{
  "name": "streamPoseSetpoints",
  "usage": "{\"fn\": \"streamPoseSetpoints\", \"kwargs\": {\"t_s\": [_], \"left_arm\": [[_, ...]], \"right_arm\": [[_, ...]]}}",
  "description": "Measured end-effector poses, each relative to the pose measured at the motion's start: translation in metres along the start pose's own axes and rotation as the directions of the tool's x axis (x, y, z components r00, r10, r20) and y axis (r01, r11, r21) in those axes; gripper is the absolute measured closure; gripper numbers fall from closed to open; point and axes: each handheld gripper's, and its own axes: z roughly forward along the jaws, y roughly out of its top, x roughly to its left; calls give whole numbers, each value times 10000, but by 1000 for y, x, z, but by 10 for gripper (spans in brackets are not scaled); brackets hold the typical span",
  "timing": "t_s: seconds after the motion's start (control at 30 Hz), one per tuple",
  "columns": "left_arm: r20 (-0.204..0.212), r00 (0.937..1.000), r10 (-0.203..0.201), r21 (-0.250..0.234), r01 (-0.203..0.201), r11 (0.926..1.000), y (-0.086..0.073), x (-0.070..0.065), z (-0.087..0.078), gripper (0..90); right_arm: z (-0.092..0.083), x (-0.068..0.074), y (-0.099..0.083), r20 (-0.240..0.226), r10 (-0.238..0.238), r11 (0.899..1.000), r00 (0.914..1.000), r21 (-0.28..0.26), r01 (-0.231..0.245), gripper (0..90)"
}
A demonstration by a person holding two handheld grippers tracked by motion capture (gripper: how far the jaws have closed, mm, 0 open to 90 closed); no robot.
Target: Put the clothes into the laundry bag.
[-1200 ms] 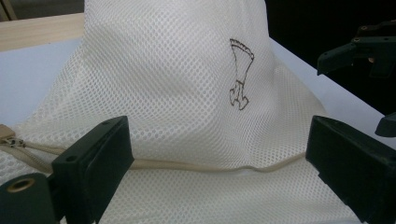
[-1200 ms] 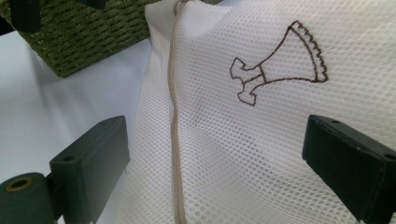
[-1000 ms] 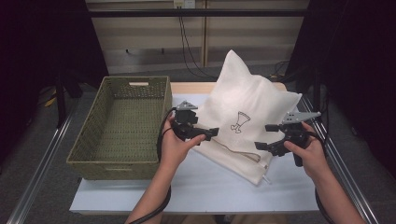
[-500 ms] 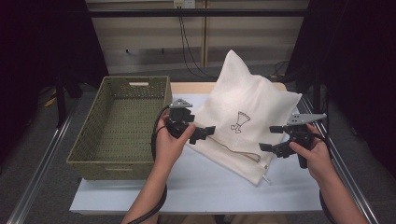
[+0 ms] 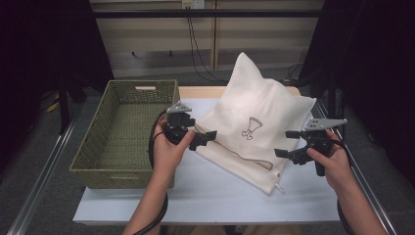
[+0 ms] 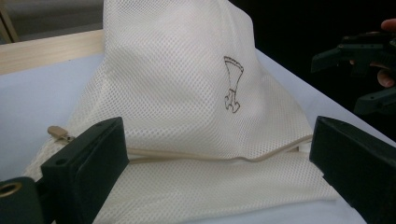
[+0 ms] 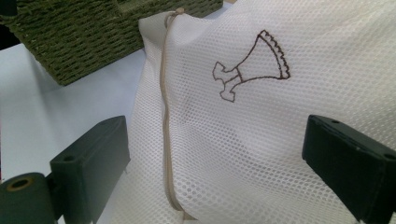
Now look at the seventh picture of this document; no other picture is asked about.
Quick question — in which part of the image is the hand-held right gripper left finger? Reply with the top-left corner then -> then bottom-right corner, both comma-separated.
49,115 -> 132,224

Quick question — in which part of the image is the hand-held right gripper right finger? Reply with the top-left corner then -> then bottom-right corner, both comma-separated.
301,114 -> 396,224

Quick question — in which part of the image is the cream mesh laundry bag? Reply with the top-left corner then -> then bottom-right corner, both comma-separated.
96,0 -> 396,224

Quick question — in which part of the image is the green woven basket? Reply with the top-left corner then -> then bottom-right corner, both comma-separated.
0,0 -> 225,87

